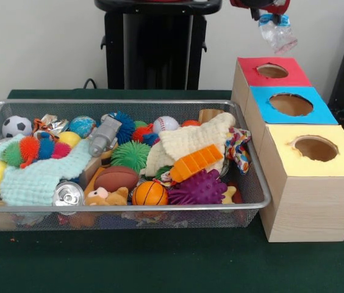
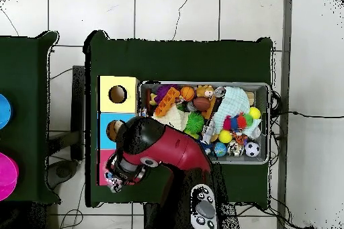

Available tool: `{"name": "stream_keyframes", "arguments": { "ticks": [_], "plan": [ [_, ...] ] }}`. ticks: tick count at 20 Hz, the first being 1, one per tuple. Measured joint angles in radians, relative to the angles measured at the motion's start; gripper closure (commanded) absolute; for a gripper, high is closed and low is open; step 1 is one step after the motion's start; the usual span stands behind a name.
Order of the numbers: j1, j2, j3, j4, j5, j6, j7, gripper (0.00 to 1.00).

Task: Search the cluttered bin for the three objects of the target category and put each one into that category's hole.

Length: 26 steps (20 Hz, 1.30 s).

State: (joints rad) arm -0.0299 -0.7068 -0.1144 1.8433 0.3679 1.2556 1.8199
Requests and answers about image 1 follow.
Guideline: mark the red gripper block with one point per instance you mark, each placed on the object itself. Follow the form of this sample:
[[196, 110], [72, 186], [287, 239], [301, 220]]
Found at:
[[281, 6]]

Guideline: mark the crushed clear plastic bottle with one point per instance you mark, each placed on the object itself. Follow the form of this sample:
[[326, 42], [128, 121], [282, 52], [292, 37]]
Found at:
[[274, 36]]

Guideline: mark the mint green knitted cloth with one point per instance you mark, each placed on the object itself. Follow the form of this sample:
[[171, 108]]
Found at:
[[28, 183]]

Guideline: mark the wooden box with three holes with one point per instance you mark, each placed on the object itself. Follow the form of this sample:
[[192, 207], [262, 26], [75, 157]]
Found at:
[[312, 207]]

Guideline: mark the shallow silver mesh bin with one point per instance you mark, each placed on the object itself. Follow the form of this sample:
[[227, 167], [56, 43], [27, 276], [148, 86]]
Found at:
[[205, 218]]

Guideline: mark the cream knitted cloth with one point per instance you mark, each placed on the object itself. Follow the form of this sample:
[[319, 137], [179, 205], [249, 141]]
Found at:
[[190, 137]]

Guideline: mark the white toy baseball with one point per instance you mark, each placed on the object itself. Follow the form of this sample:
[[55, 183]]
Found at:
[[166, 124]]

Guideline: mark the orange ridged plastic toy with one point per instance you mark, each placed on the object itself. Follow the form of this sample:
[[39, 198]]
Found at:
[[196, 163]]

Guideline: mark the purple spiky ball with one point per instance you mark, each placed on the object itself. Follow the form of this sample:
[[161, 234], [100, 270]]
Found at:
[[198, 189]]

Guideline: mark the grey plastic toy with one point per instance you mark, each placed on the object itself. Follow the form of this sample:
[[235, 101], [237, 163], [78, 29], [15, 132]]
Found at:
[[103, 135]]

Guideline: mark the orange toy basketball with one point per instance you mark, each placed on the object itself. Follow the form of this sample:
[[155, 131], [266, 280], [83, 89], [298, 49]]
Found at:
[[150, 193]]

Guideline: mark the blue globe ball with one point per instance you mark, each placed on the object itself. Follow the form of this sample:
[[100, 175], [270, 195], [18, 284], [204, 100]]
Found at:
[[82, 126]]

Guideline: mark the brown toy football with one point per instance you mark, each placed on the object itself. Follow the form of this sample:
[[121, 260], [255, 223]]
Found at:
[[115, 178]]

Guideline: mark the black and white soccer ball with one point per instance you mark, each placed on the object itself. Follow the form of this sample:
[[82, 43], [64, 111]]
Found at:
[[16, 126]]

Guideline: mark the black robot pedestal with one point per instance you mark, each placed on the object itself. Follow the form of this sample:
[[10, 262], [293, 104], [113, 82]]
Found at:
[[159, 45]]

